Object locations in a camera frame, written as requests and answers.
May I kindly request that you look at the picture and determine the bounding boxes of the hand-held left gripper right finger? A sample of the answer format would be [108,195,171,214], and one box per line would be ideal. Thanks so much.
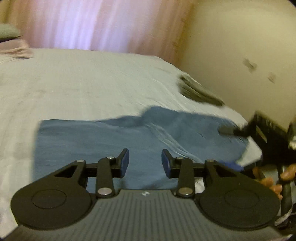
[161,149,238,198]

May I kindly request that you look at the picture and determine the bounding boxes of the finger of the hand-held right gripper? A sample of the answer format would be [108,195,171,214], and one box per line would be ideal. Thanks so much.
[218,124,249,137]
[217,161,244,173]

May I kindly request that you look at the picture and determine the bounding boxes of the person's right hand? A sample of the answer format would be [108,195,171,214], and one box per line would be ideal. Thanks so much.
[253,164,296,200]

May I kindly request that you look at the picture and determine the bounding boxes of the pink curtain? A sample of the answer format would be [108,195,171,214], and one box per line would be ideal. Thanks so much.
[23,0,192,61]

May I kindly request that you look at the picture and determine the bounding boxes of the purple pillow with pink trim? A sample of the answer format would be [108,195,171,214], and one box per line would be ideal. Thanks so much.
[0,38,34,59]

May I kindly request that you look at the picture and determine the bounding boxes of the bed with striped white cover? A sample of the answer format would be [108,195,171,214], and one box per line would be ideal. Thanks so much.
[0,47,264,232]

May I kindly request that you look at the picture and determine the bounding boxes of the folded grey pants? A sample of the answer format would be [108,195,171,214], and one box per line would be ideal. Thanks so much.
[177,75,225,107]

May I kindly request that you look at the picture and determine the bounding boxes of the blue jeans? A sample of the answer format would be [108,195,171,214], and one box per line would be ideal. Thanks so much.
[32,105,249,194]

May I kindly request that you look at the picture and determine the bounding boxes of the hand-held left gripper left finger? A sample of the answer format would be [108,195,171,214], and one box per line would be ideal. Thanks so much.
[54,148,130,198]

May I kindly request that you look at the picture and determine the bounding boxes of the grey checked pillow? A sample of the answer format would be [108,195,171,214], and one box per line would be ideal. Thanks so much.
[0,23,22,40]

